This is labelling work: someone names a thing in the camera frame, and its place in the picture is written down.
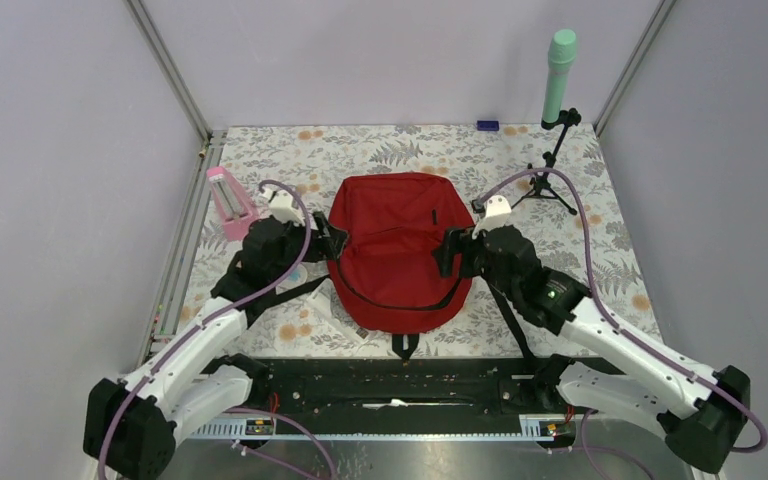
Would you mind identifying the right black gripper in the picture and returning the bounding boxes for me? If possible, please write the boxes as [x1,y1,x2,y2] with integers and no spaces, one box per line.
[430,224,519,301]

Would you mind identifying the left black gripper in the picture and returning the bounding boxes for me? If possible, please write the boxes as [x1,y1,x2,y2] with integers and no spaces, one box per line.
[270,211,348,283]

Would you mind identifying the red backpack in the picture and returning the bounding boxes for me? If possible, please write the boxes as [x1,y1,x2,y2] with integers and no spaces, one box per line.
[251,172,538,362]

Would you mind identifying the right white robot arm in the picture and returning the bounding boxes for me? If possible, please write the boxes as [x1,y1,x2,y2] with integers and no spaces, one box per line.
[433,196,751,474]

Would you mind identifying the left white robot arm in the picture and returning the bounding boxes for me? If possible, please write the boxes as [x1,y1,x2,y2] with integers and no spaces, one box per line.
[83,180,349,479]

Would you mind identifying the blue correction tape pack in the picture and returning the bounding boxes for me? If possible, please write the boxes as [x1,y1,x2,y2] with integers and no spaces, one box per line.
[277,264,309,291]

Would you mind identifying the small white card pack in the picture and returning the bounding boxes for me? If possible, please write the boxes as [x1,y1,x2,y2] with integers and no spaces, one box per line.
[306,291,368,344]

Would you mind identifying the pink metronome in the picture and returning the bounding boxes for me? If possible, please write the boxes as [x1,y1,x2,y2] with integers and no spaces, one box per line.
[206,166,260,242]

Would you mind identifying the small blue box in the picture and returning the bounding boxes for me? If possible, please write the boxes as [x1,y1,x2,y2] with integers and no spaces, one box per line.
[476,120,500,132]

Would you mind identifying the black tripod mic stand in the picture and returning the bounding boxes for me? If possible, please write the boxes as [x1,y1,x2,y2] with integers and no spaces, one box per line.
[503,107,583,217]

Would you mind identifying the green microphone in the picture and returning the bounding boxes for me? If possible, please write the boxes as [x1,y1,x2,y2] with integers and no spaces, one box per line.
[541,29,578,129]

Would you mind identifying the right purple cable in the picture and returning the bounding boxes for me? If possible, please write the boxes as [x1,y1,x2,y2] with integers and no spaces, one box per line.
[473,167,768,480]

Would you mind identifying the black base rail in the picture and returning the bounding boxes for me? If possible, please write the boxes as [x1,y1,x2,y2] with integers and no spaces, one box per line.
[206,354,670,437]

